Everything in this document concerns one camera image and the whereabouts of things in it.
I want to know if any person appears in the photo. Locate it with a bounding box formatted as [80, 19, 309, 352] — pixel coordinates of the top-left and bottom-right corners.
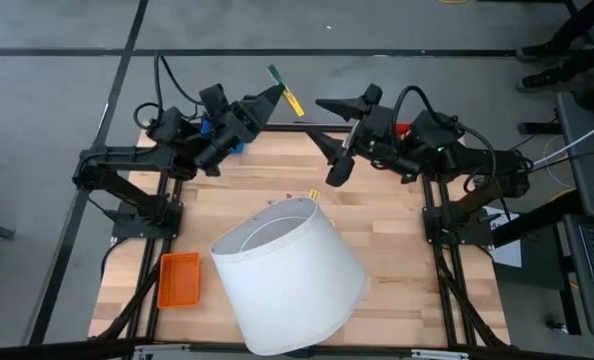
[515, 0, 594, 92]

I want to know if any black aluminium table frame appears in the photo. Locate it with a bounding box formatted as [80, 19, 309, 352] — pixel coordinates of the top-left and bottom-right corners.
[89, 119, 511, 351]

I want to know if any white fabric lampshade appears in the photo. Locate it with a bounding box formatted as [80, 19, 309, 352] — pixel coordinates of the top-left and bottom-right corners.
[209, 196, 368, 357]

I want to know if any black desk foot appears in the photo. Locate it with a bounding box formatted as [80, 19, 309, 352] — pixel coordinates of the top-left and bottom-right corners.
[519, 122, 563, 136]

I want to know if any black crossbar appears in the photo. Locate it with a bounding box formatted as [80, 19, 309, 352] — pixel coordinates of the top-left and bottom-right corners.
[0, 338, 594, 360]

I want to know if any orange plastic bin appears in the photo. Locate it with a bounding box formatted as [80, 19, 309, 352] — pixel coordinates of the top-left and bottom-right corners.
[156, 251, 202, 310]

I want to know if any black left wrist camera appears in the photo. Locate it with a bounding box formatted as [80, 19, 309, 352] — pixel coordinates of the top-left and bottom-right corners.
[199, 83, 228, 119]

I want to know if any blue plastic bin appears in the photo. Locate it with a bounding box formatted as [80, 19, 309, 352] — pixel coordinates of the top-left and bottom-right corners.
[200, 118, 247, 155]

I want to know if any grey desk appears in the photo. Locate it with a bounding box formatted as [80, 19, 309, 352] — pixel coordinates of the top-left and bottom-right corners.
[556, 92, 594, 219]

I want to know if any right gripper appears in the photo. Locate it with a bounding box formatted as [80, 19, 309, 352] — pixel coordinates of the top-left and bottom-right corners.
[304, 83, 396, 189]

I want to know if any white cable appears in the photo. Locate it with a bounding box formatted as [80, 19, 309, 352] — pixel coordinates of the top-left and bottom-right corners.
[531, 114, 594, 169]

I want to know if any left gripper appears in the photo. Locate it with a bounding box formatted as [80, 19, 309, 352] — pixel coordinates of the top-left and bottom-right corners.
[211, 83, 285, 151]

